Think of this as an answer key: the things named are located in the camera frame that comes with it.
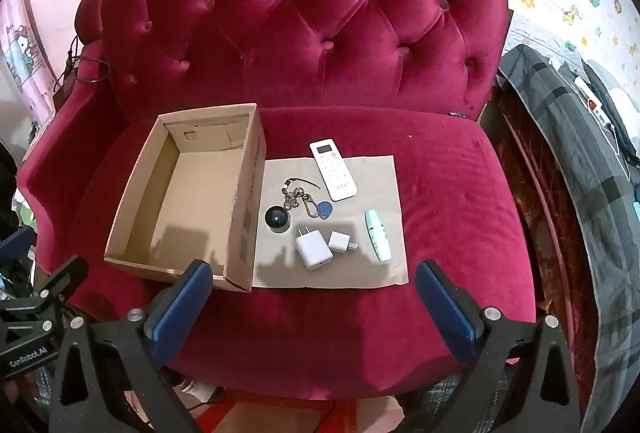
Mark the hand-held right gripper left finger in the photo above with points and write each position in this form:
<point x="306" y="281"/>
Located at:
<point x="177" y="308"/>

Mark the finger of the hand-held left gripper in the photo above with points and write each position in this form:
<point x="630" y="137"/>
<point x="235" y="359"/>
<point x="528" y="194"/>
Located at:
<point x="62" y="275"/>
<point x="15" y="245"/>

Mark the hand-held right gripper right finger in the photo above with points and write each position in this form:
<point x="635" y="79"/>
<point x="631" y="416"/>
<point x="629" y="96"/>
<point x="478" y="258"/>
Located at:
<point x="445" y="313"/>

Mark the light green small bottle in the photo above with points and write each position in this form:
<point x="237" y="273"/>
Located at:
<point x="376" y="235"/>

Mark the cardboard box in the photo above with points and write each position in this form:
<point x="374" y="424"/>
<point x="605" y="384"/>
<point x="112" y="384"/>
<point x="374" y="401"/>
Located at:
<point x="195" y="193"/>

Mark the small white plug charger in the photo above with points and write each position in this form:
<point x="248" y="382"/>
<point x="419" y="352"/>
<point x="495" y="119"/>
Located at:
<point x="338" y="243"/>

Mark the large white plug charger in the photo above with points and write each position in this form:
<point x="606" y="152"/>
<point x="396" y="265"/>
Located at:
<point x="313" y="253"/>

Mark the white remote control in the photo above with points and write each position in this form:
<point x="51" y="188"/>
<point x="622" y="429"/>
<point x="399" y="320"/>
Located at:
<point x="332" y="170"/>

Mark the dark red patterned rug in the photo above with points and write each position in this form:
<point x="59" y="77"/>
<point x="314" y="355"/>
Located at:
<point x="540" y="238"/>

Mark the black round dome gadget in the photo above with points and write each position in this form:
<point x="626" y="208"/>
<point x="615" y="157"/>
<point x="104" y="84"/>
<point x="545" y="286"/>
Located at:
<point x="276" y="218"/>

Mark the flat brown cardboard sheet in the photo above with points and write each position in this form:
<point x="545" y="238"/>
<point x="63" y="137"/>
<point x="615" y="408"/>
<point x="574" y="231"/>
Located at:
<point x="380" y="193"/>

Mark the pink cartoon print curtain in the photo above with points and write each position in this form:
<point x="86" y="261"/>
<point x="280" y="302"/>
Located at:
<point x="20" y="53"/>

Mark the grey plaid blanket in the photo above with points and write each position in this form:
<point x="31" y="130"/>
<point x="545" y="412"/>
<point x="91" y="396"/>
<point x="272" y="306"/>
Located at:
<point x="550" y="123"/>

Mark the white power strip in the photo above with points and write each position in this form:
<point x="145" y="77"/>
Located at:
<point x="592" y="103"/>

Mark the red velvet tufted sofa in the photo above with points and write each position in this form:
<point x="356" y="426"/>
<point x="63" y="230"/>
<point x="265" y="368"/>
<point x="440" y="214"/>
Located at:
<point x="325" y="38"/>

